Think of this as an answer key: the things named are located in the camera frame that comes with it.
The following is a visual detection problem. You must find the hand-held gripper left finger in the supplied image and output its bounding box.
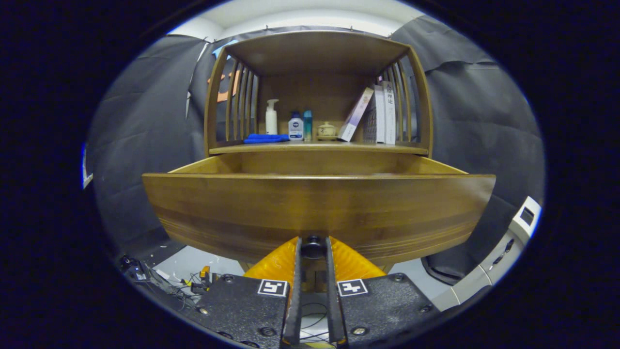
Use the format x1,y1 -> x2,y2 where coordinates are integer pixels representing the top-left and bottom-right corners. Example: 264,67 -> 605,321
186,236 -> 303,349

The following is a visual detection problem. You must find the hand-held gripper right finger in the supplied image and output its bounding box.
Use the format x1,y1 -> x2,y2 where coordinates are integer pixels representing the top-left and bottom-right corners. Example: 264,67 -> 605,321
325,236 -> 440,349

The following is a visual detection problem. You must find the wooden drawer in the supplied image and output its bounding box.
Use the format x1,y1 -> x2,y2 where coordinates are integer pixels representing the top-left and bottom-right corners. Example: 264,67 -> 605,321
142,153 -> 496,267

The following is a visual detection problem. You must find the wooden countertop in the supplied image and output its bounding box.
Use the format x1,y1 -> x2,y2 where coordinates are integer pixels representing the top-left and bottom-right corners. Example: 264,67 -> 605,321
209,141 -> 430,156

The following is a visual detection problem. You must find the wooden cabinet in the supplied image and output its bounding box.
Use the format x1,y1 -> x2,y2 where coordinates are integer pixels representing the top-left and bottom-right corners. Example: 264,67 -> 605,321
203,30 -> 434,158

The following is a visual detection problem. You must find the white appliance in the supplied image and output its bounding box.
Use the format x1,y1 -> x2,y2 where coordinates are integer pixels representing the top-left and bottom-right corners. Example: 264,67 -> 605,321
431,196 -> 542,312

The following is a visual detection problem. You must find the blue folded cloth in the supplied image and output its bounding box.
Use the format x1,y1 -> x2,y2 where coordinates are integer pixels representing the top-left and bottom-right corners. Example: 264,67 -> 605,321
243,133 -> 290,144

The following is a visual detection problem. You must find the white bottle with blue cap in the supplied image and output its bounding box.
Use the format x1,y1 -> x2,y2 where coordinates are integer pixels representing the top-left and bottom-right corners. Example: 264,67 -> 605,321
288,111 -> 304,141

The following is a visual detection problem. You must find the white pump bottle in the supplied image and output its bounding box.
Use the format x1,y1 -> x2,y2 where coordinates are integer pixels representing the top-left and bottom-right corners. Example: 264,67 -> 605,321
265,99 -> 279,135

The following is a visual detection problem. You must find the white book with patterned cover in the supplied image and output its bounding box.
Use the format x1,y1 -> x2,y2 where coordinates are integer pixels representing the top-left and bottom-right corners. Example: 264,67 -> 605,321
363,85 -> 387,143

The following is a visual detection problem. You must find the pink leaning book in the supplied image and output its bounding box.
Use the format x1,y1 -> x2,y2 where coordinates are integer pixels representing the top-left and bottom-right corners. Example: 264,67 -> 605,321
338,87 -> 374,143

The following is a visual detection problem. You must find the black backdrop cloth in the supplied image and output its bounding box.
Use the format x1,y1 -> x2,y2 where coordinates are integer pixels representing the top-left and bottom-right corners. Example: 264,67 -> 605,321
86,15 -> 545,286

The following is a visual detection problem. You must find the tangle of floor cables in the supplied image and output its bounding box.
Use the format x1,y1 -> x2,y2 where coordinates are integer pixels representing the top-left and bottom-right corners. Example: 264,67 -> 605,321
120,254 -> 219,311

